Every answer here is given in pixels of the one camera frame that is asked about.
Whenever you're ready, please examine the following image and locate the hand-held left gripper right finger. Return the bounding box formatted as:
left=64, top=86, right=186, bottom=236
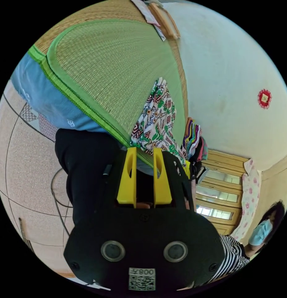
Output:
left=153, top=148, right=174, bottom=208

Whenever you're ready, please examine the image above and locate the person's right hand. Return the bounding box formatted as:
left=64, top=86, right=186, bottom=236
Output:
left=184, top=178, right=197, bottom=211

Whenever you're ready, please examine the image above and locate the bed with green woven mat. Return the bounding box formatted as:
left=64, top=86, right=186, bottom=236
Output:
left=10, top=0, right=188, bottom=169

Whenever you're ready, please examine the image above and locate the pink floral curtain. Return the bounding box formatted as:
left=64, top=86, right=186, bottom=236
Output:
left=231, top=158, right=262, bottom=242

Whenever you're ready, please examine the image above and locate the black cable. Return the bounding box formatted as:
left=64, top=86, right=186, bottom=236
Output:
left=50, top=167, right=74, bottom=236

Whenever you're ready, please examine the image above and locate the yellow green patterned t-shirt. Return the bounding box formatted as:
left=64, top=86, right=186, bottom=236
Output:
left=130, top=77, right=188, bottom=169

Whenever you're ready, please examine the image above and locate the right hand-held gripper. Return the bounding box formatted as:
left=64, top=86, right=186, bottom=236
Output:
left=189, top=160, right=210, bottom=185

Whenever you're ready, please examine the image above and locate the wooden frame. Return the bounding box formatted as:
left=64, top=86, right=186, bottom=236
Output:
left=148, top=2, right=181, bottom=39

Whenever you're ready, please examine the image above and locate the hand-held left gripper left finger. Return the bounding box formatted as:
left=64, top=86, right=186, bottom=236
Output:
left=117, top=147, right=137, bottom=208

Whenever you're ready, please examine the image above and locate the person's body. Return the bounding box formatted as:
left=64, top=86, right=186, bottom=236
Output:
left=55, top=128, right=286, bottom=281

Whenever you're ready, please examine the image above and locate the red round wall ornament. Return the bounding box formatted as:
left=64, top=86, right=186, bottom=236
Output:
left=257, top=88, right=273, bottom=109

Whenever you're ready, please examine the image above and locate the pale printed cloth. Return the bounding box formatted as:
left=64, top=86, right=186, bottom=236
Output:
left=131, top=0, right=167, bottom=42

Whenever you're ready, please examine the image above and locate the pile of clothes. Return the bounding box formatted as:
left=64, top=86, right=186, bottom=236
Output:
left=182, top=117, right=209, bottom=163

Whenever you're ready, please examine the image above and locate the wooden cupboard with glass doors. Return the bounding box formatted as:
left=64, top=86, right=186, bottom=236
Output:
left=194, top=149, right=251, bottom=236

